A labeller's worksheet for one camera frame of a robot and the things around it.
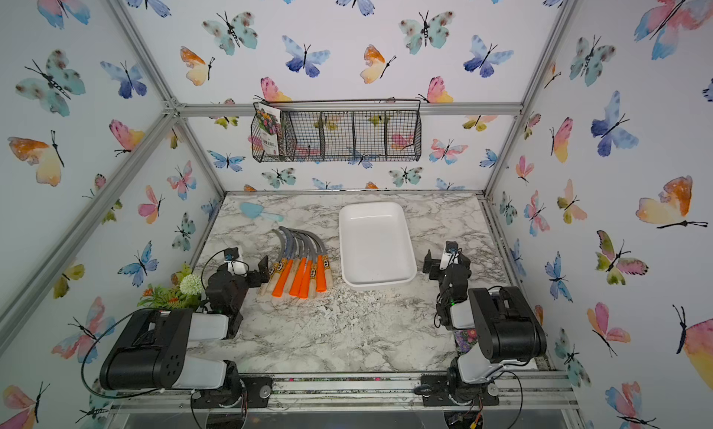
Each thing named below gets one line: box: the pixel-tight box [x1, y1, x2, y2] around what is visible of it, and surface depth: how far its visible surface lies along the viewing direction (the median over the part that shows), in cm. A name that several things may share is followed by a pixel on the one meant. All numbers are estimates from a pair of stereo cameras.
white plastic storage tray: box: [338, 200, 417, 290], surface depth 104 cm
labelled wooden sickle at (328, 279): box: [311, 231, 334, 291], surface depth 98 cm
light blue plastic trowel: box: [239, 201, 285, 222], surface depth 117 cm
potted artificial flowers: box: [137, 263, 205, 312], surface depth 76 cm
